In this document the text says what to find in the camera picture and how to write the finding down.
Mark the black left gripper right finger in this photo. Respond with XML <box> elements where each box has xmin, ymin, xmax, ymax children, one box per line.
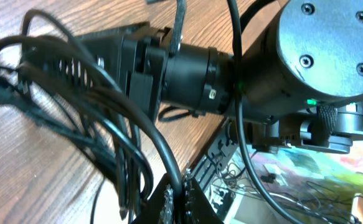
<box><xmin>181</xmin><ymin>168</ymin><xmax>223</xmax><ymax>224</ymax></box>

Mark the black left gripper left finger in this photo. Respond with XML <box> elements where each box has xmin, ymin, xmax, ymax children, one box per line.
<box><xmin>131</xmin><ymin>174</ymin><xmax>175</xmax><ymax>224</ymax></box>

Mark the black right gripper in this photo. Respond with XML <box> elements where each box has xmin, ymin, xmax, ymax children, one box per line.
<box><xmin>17</xmin><ymin>21</ymin><xmax>172</xmax><ymax>121</ymax></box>

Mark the black usb cable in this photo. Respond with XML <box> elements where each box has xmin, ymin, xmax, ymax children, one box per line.
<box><xmin>0</xmin><ymin>8</ymin><xmax>184</xmax><ymax>224</ymax></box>

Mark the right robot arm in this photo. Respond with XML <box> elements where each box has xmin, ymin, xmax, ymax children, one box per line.
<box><xmin>22</xmin><ymin>1</ymin><xmax>363</xmax><ymax>154</ymax></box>

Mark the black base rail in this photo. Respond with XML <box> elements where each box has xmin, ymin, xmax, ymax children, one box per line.
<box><xmin>192</xmin><ymin>119</ymin><xmax>238</xmax><ymax>191</ymax></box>

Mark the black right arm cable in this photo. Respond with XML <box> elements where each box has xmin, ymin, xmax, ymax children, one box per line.
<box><xmin>158</xmin><ymin>0</ymin><xmax>300</xmax><ymax>224</ymax></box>

